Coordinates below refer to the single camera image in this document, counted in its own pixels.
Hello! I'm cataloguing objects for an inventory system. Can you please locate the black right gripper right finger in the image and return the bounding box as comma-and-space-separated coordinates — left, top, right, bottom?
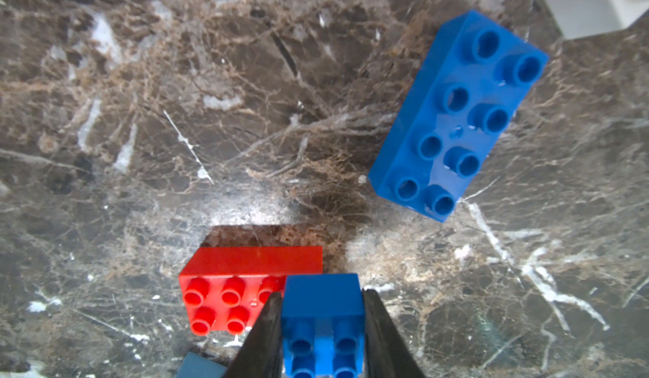
363, 289, 425, 378

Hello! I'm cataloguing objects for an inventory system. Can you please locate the light blue square lego brick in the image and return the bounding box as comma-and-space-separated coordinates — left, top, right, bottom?
175, 352, 226, 378

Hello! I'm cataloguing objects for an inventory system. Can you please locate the red long lego brick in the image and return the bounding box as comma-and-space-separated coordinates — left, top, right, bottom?
178, 246, 323, 336

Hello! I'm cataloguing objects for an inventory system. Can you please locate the dark blue long lego brick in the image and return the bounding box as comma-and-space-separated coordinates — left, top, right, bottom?
368, 10, 549, 222

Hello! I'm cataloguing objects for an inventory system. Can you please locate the dark blue square lego brick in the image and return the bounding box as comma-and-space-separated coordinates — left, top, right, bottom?
281, 274, 365, 377

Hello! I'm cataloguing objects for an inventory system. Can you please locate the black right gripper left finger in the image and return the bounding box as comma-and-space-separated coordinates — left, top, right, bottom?
223, 293, 283, 378

